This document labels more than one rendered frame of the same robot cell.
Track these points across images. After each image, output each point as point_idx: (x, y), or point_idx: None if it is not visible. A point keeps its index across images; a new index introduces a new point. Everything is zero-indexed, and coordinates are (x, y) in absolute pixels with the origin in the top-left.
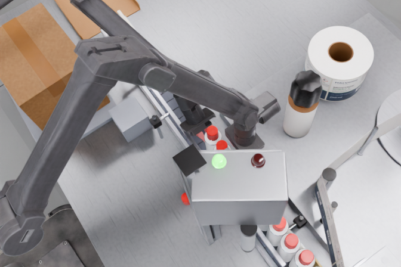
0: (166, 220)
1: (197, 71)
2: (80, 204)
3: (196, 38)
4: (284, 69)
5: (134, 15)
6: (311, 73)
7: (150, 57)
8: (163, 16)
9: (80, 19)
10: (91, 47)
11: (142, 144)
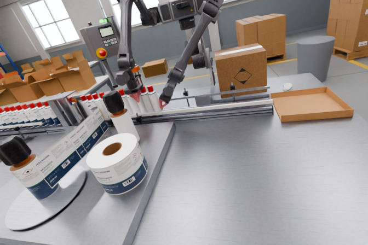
0: (162, 104)
1: (174, 85)
2: (191, 89)
3: (231, 137)
4: (158, 154)
5: (277, 118)
6: (109, 94)
7: None
8: (265, 129)
9: (291, 99)
10: None
11: (193, 104)
